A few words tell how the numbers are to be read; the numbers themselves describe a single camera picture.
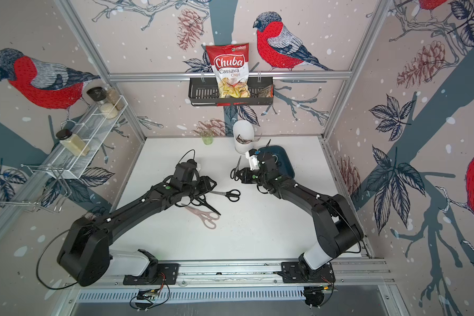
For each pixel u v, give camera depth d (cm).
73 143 67
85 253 41
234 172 87
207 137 118
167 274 73
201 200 94
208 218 89
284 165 96
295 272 73
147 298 71
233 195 96
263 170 70
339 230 44
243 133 114
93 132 81
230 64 81
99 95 78
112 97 85
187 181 67
